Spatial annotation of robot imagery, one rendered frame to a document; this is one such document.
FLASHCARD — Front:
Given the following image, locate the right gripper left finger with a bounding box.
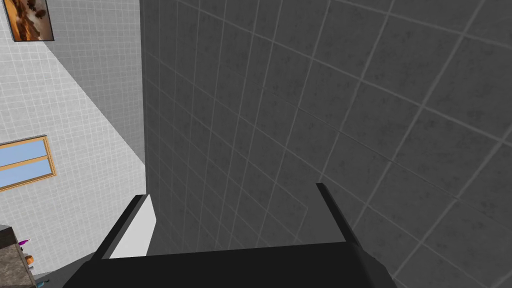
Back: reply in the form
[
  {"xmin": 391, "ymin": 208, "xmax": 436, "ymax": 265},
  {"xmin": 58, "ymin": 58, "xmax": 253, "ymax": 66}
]
[{"xmin": 91, "ymin": 193, "xmax": 157, "ymax": 261}]

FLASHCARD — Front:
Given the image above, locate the wood-framed window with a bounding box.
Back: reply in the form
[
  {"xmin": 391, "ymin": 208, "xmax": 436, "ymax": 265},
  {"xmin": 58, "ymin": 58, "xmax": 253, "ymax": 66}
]
[{"xmin": 0, "ymin": 135, "xmax": 57, "ymax": 193}]

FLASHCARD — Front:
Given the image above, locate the brown stone counter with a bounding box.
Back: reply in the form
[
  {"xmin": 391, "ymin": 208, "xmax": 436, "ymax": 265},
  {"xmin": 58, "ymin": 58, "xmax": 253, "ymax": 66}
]
[{"xmin": 0, "ymin": 225, "xmax": 51, "ymax": 288}]

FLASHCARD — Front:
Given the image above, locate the orange and brown wall picture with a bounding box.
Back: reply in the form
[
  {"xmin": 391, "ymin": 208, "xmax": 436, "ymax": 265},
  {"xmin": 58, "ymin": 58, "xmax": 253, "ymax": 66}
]
[{"xmin": 1, "ymin": 0, "xmax": 55, "ymax": 43}]

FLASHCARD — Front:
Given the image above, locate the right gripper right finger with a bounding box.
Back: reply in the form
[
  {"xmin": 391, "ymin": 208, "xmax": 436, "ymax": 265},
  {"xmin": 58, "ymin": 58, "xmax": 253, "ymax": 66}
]
[{"xmin": 296, "ymin": 182, "xmax": 363, "ymax": 248}]

